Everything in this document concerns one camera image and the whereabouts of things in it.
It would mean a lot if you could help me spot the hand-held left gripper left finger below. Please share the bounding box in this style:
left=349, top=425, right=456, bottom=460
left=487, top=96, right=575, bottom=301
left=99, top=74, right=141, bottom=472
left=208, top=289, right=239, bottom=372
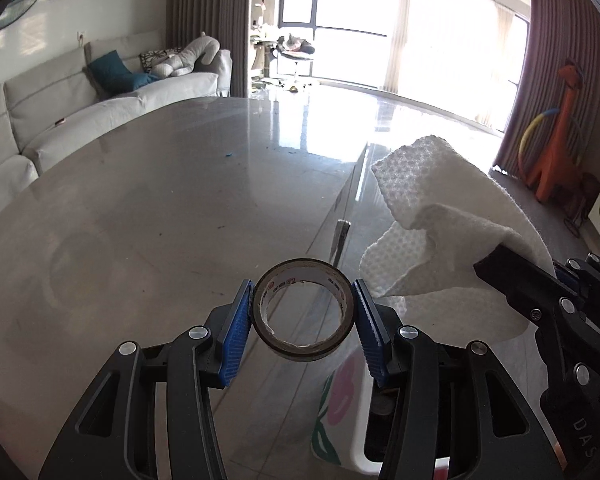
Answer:
left=37, top=280, right=255, bottom=480

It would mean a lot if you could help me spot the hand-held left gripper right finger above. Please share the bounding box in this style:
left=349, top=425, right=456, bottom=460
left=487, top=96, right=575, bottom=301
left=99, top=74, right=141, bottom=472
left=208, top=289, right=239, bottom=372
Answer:
left=352, top=279, right=566, bottom=480

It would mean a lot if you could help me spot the grey tape roll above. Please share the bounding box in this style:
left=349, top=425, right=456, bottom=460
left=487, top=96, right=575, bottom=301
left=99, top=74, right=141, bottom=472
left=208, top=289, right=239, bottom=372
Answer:
left=250, top=258, right=355, bottom=362

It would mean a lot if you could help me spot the white trash bin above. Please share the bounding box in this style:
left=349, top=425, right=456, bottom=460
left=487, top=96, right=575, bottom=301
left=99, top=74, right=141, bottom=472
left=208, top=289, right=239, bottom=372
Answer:
left=310, top=345, right=453, bottom=480

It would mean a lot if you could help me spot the white paper towel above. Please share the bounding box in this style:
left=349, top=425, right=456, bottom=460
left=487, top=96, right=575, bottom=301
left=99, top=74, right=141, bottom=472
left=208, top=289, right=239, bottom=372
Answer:
left=358, top=135, right=556, bottom=346

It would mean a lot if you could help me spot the metal table leg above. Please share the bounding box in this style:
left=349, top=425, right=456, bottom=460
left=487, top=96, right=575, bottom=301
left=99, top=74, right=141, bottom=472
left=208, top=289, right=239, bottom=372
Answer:
left=334, top=219, right=352, bottom=267

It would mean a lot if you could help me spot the orange giraffe toy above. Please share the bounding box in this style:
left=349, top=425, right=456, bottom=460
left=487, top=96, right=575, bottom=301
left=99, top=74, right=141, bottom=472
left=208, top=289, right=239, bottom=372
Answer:
left=525, top=57, right=600, bottom=206

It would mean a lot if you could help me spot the multicoloured hoop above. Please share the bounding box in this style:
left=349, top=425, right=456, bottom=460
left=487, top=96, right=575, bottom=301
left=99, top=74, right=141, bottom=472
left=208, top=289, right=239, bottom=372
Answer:
left=517, top=105, right=586, bottom=176

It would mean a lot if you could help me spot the mauve curtain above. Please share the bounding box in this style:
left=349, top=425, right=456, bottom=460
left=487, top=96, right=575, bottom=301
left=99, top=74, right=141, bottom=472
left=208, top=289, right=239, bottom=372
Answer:
left=492, top=0, right=600, bottom=176

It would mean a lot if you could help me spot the white sheer curtain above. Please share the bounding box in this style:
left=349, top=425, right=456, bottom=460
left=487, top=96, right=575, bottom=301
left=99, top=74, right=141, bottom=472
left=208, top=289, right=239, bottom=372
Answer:
left=380, top=0, right=531, bottom=136

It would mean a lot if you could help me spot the grey fabric sofa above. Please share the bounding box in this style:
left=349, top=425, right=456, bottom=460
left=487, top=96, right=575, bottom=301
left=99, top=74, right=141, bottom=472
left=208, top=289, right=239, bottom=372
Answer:
left=0, top=30, right=233, bottom=233

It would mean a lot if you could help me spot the grey plush toy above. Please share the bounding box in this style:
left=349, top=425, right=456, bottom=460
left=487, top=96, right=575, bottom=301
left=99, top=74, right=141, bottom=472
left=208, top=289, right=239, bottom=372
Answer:
left=150, top=32, right=221, bottom=78

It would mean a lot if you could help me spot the black and white floral pillow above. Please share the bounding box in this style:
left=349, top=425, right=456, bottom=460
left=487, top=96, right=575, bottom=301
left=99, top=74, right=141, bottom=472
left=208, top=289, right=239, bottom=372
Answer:
left=140, top=47, right=183, bottom=73

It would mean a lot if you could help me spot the swivel chair with clutter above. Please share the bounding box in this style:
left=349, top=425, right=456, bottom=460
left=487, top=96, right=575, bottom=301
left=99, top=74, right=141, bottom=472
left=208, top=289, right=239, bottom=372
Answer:
left=270, top=35, right=316, bottom=91

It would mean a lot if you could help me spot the teal pillow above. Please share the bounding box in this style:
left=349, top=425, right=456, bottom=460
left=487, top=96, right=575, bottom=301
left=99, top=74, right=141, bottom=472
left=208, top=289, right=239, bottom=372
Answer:
left=87, top=50, right=158, bottom=93

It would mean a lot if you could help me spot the cluttered white desk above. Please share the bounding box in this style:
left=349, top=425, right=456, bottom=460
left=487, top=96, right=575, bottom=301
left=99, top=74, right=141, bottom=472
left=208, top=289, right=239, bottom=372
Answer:
left=250, top=0, right=281, bottom=83

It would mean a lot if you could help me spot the grey curtain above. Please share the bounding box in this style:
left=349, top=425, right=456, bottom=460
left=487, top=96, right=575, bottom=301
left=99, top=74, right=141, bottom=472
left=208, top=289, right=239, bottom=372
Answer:
left=166, top=0, right=253, bottom=98

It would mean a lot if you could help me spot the metal wire stand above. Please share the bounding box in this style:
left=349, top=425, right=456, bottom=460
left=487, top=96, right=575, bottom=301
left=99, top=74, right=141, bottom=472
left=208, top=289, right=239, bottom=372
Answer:
left=562, top=200, right=588, bottom=238

